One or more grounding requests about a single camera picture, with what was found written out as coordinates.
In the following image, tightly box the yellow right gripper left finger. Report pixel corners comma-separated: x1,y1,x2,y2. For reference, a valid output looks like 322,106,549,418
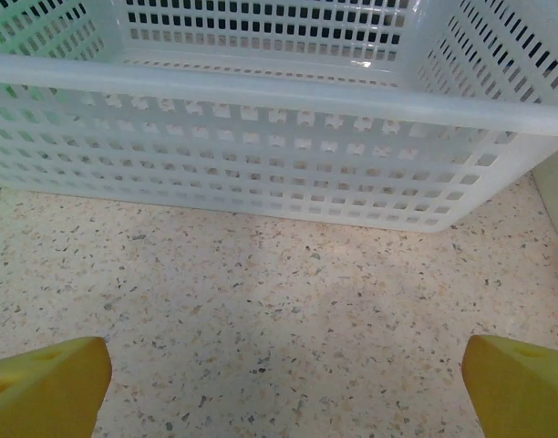
0,336,112,438

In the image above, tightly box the beige holder with terracotta rim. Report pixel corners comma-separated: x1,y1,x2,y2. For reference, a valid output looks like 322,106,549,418
532,166,558,250

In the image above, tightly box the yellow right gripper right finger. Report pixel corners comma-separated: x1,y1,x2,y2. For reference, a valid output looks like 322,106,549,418
460,334,558,438

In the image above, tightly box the white plastic basket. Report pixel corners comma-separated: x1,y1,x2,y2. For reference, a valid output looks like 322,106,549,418
0,0,558,236

